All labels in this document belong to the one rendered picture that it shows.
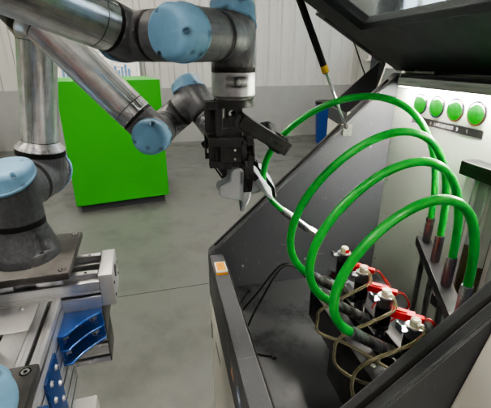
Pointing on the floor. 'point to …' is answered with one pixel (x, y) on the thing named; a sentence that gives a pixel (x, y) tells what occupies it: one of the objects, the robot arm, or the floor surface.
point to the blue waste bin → (321, 122)
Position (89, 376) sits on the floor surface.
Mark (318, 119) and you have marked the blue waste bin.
